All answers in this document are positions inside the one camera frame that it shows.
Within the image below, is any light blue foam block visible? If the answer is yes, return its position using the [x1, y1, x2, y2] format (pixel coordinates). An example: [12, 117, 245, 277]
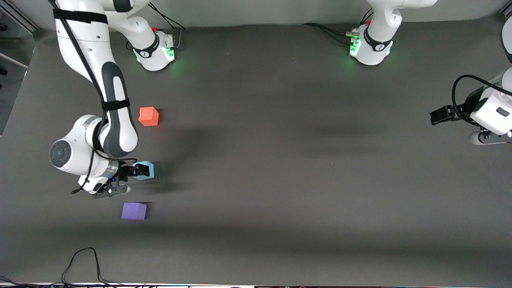
[133, 160, 156, 181]

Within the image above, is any purple foam block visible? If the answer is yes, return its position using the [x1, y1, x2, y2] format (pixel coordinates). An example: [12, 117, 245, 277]
[121, 202, 148, 221]

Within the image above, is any orange foam block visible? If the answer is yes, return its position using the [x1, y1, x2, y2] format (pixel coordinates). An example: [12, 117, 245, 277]
[138, 107, 160, 127]

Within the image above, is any dark grey table mat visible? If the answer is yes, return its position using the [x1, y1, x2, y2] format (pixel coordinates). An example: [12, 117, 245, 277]
[0, 16, 512, 287]

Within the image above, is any beige rod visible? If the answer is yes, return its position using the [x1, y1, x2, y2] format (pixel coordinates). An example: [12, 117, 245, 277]
[0, 53, 30, 70]

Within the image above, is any black velcro strap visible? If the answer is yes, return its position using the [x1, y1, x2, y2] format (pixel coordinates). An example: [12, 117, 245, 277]
[52, 8, 109, 25]
[100, 98, 131, 111]

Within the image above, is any looped black table cable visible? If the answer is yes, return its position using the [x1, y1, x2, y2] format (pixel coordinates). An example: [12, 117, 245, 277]
[61, 247, 120, 287]

